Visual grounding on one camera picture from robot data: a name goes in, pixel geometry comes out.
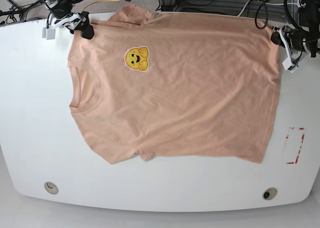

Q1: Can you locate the table cable grommet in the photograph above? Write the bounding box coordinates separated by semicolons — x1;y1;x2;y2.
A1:
262;187;278;201
44;181;59;195

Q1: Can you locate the yellow cable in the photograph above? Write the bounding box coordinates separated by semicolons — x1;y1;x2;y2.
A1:
79;0;125;15

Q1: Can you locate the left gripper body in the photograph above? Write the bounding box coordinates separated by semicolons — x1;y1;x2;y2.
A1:
281;25;320;60

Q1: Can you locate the peach T-shirt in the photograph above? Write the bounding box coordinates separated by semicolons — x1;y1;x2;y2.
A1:
67;4;281;164

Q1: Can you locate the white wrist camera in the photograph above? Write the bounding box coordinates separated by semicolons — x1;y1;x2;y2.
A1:
42;18;56;40
282;52;304;74

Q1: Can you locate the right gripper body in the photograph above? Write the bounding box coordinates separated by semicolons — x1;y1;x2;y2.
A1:
48;13;84;30

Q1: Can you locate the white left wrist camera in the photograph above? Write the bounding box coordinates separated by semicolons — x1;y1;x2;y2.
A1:
282;52;304;74

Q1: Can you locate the left table cable grommet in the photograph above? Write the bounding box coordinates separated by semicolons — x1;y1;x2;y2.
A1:
44;181;59;195

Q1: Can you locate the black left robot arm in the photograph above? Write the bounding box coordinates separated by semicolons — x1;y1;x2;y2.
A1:
254;0;320;70

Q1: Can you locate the black tripod stand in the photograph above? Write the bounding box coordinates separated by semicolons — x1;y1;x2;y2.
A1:
0;0;43;27

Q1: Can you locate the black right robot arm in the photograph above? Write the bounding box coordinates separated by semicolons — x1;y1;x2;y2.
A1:
38;0;95;40

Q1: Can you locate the red tape rectangle marking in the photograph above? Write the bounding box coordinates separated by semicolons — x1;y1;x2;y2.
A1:
283;127;306;165

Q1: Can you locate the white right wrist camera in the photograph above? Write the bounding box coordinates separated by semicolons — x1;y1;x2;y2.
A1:
42;18;56;40

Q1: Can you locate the right table cable grommet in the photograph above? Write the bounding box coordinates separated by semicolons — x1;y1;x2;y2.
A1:
262;187;278;201

